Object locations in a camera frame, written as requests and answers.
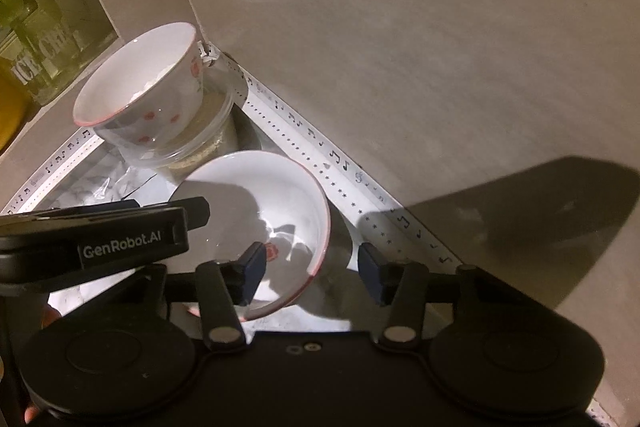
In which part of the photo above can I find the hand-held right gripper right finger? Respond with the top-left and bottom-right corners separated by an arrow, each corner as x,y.
357,242 -> 506,350

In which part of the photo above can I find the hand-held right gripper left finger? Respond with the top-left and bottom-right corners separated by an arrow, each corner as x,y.
165,241 -> 268,351

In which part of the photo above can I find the person's left hand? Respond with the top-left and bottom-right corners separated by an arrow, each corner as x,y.
41,303 -> 64,330

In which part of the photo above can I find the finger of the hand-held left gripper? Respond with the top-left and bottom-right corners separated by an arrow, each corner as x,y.
170,195 -> 211,234

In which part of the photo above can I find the lettered glass jar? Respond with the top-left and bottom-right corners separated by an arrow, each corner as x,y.
0,0 -> 122,108

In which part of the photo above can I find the white bowl with red rim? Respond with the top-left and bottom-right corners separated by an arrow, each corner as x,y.
170,151 -> 331,322

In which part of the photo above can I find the clear glass container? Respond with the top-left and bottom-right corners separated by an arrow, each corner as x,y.
97,52 -> 249,170

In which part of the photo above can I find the yellow mug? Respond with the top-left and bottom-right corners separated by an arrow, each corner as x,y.
0,69 -> 29,154

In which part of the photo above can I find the white bowl with red dots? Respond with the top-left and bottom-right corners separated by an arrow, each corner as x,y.
72,22 -> 206,158

